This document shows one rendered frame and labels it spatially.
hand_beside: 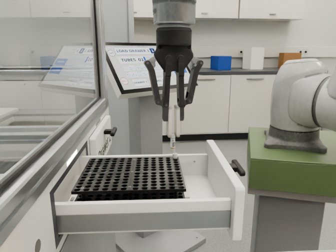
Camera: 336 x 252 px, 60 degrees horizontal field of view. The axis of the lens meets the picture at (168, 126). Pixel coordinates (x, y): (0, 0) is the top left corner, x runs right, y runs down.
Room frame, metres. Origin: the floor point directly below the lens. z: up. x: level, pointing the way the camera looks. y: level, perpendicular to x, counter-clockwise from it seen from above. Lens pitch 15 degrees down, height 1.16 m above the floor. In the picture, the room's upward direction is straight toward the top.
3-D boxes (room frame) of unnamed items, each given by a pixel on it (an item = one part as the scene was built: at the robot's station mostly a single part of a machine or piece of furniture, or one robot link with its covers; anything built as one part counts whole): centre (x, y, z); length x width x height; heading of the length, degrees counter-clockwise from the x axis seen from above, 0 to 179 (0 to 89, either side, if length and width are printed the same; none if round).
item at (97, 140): (0.91, 0.22, 0.87); 0.29 x 0.02 x 0.11; 3
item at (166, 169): (0.60, 0.08, 0.87); 0.22 x 0.18 x 0.06; 93
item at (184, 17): (0.64, -0.01, 1.24); 0.09 x 0.09 x 0.06
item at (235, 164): (0.61, -0.15, 0.91); 0.07 x 0.04 x 0.01; 3
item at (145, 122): (1.61, 0.10, 0.51); 0.50 x 0.45 x 1.02; 41
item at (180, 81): (0.65, -0.03, 1.10); 0.04 x 0.01 x 0.11; 11
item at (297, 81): (0.93, -0.42, 1.03); 0.18 x 0.16 x 0.22; 32
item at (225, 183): (0.61, -0.12, 0.87); 0.29 x 0.02 x 0.11; 3
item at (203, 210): (0.60, 0.09, 0.86); 0.40 x 0.26 x 0.06; 93
